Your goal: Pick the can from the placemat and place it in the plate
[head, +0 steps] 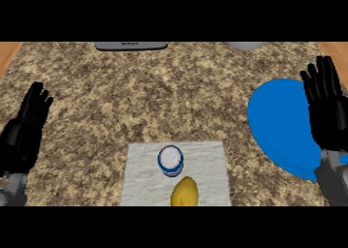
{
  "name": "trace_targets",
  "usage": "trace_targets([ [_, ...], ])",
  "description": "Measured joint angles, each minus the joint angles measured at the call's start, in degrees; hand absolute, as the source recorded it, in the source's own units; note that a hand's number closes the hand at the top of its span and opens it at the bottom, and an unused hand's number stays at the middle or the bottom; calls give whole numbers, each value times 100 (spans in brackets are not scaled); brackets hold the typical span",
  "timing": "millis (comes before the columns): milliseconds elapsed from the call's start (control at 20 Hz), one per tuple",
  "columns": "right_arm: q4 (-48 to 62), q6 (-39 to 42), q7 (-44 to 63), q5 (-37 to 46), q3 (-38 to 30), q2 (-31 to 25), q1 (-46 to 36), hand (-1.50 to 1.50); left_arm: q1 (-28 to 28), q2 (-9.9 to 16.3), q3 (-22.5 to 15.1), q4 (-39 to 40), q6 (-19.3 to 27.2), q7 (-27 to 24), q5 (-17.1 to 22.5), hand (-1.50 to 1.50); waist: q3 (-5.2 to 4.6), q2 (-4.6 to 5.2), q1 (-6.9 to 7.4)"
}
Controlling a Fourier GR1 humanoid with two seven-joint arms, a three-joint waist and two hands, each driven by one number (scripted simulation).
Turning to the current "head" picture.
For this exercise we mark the white placemat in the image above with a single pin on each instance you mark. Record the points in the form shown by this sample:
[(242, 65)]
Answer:
[(177, 174)]

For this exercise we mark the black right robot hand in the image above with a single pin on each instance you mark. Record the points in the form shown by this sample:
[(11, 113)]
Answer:
[(329, 113)]

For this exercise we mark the pale grey appliance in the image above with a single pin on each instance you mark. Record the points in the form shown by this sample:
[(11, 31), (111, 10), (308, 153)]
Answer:
[(245, 45)]

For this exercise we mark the blue-rimmed can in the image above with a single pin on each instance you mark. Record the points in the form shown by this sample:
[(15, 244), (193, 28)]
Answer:
[(169, 160)]

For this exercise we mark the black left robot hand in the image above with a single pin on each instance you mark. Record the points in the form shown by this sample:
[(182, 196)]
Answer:
[(20, 135)]

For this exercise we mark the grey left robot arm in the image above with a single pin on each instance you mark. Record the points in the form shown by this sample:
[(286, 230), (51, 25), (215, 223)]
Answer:
[(11, 189)]

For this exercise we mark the dark grey appliance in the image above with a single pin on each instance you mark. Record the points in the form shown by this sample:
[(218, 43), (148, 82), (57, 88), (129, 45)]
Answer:
[(131, 46)]

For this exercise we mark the yellow banana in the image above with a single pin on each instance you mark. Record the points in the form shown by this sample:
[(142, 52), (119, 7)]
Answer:
[(184, 192)]

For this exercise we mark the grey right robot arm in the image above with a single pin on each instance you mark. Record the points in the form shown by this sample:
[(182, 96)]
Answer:
[(336, 180)]

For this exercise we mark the blue plate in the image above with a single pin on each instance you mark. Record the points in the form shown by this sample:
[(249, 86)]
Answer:
[(283, 129)]

